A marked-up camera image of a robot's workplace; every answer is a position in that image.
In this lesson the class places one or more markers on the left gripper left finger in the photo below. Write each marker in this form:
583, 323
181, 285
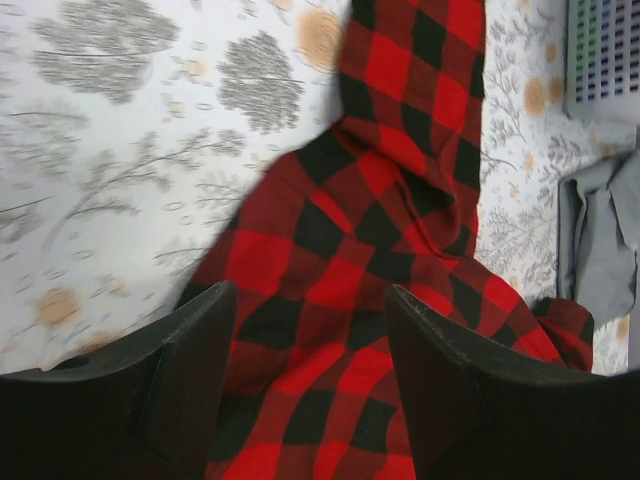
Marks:
142, 407

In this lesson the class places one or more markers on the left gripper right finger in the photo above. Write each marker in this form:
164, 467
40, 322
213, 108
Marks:
475, 409

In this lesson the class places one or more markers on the red black plaid shirt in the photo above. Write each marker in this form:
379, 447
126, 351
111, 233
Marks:
387, 195

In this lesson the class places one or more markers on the grey folded polo shirt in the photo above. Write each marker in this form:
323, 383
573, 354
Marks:
598, 237

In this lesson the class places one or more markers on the right white plastic basket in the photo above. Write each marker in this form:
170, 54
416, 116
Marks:
602, 60

